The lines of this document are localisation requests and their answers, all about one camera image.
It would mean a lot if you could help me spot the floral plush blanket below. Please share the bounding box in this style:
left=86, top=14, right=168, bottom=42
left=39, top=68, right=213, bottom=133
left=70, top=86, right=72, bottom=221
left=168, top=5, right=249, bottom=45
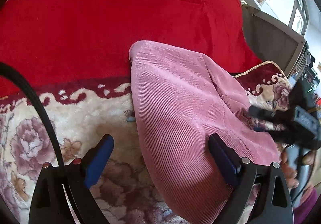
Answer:
left=0, top=60, right=294, bottom=224

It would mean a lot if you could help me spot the black cable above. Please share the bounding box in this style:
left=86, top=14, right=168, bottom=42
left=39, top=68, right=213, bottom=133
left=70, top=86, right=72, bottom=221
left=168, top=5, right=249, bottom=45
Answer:
left=0, top=62, right=66, bottom=168

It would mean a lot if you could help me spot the grey bed frame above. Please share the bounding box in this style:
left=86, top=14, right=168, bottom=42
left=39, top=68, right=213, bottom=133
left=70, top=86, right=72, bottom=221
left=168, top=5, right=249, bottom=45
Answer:
left=242, top=0, right=312, bottom=78

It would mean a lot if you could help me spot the person's right hand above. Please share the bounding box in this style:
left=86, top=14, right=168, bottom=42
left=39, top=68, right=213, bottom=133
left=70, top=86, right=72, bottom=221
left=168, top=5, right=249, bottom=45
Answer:
left=279, top=149, right=317, bottom=190

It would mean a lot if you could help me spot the pink corduroy garment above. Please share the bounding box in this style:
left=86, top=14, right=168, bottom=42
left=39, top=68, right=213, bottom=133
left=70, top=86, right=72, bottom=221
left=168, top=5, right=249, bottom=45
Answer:
left=129, top=41, right=280, bottom=223

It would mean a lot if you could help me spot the red bed cover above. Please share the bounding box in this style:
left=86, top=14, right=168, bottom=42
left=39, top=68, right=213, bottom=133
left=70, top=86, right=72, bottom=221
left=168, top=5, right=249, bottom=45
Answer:
left=1, top=0, right=261, bottom=87

